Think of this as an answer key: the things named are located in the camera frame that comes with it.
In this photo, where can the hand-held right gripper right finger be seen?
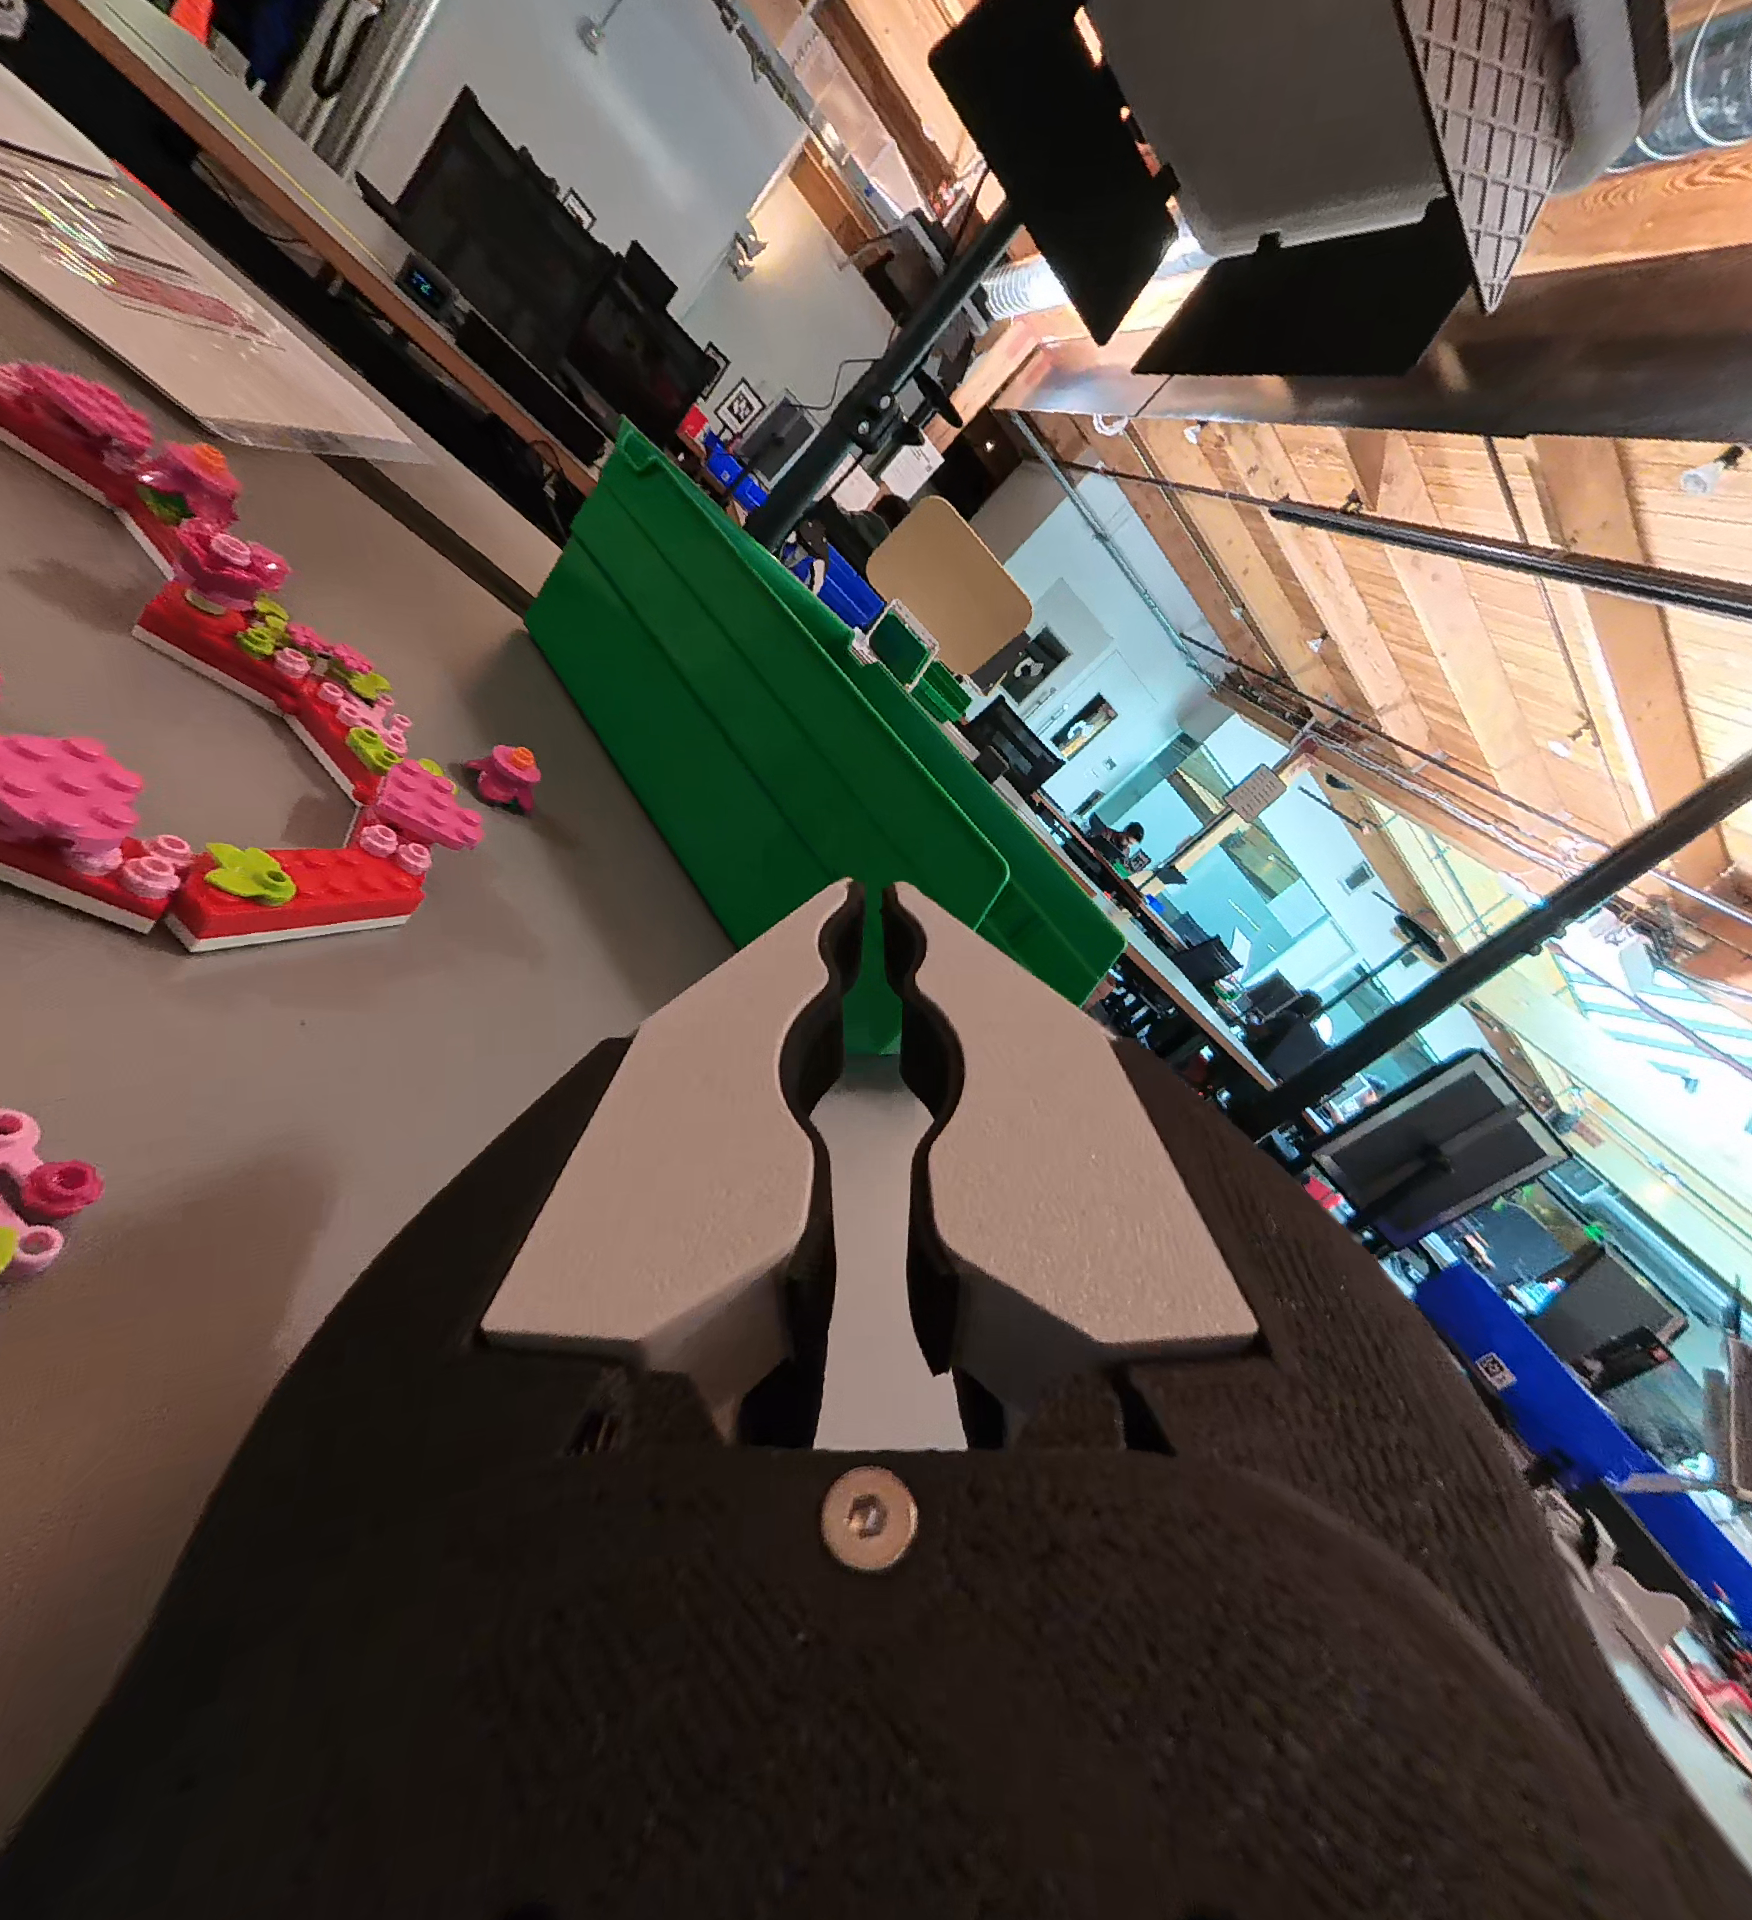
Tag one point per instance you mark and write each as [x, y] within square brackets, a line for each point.
[1071, 1185]

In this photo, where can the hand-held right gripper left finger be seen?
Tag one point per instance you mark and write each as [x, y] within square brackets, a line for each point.
[666, 1170]

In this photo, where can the red pink lego heart wreath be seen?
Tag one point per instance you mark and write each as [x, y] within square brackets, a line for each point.
[307, 894]

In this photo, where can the pink lego flower with orange stud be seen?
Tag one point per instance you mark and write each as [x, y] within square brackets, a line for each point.
[506, 777]

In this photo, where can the black monitor on stand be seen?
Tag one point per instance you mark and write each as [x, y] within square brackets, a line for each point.
[1432, 1148]

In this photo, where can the green plastic bin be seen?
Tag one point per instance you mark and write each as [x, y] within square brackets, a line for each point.
[756, 721]

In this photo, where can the black light stand pole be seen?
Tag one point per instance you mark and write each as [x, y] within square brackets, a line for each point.
[893, 376]
[1551, 916]

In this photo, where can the blue crate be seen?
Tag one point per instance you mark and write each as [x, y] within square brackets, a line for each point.
[1582, 1425]

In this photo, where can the beige chair back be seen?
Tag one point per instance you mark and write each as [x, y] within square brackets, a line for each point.
[953, 586]

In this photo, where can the small black monitor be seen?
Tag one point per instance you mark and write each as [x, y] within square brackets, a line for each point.
[653, 353]

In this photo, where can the large black monitor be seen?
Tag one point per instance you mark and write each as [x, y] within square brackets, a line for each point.
[501, 224]

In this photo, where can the flat white cardboard sheet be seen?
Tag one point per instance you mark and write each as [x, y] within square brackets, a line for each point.
[187, 315]

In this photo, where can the long wooden desk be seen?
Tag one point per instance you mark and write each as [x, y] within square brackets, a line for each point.
[292, 197]

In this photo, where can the studio light panel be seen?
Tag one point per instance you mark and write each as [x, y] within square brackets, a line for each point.
[1312, 136]

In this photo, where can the silver ventilation duct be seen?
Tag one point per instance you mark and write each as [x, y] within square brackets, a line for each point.
[1738, 76]

